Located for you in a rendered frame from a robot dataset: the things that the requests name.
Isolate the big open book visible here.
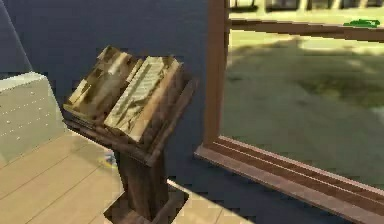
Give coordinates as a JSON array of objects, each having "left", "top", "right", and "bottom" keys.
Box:
[{"left": 62, "top": 45, "right": 184, "bottom": 144}]

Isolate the brown wooden podium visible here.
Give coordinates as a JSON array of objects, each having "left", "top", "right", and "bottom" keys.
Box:
[{"left": 61, "top": 63, "right": 200, "bottom": 224}]

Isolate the brown framed window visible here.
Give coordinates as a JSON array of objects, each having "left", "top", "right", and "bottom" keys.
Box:
[{"left": 194, "top": 0, "right": 384, "bottom": 224}]

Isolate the pale green upholstered furniture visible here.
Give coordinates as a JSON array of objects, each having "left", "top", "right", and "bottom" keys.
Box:
[{"left": 0, "top": 71, "right": 69, "bottom": 165}]

